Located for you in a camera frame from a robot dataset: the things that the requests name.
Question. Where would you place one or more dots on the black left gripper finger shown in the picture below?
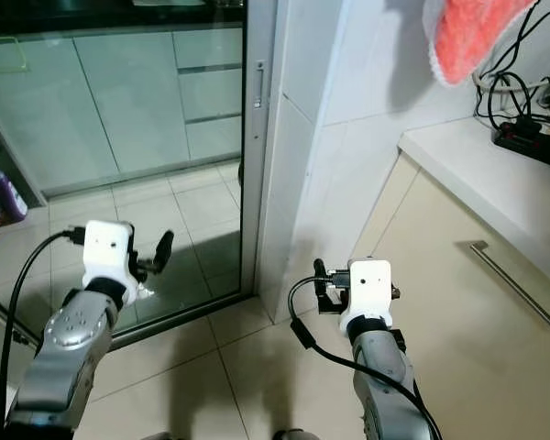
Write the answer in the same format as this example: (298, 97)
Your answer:
(165, 246)

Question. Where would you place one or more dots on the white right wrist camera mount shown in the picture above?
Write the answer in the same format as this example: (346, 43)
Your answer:
(368, 284)

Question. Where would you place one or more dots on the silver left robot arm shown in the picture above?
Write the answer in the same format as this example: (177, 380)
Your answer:
(64, 348)

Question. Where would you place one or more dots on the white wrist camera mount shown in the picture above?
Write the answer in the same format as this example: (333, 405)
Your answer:
(368, 284)
(110, 252)

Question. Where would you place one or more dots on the purple bottle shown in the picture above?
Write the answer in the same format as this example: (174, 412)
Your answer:
(7, 194)

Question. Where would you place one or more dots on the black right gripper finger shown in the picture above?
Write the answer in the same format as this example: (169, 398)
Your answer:
(320, 270)

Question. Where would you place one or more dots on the pale green cabinet drawer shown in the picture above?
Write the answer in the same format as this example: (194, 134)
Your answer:
(209, 48)
(211, 136)
(211, 93)

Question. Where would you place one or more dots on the black power strip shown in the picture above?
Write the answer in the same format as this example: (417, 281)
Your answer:
(532, 142)

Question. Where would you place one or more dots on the silver sliding door frame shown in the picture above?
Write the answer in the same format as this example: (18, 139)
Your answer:
(261, 165)

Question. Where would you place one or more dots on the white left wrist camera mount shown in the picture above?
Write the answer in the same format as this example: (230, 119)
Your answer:
(110, 252)

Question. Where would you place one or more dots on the cream cabinet door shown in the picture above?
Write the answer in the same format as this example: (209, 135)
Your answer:
(431, 275)

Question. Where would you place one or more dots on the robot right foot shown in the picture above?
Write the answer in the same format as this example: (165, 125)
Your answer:
(293, 434)

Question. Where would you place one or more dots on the pale green cabinet door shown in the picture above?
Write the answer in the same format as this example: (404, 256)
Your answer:
(37, 110)
(133, 96)

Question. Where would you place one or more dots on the orange fluffy towel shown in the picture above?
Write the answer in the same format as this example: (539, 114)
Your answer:
(477, 37)

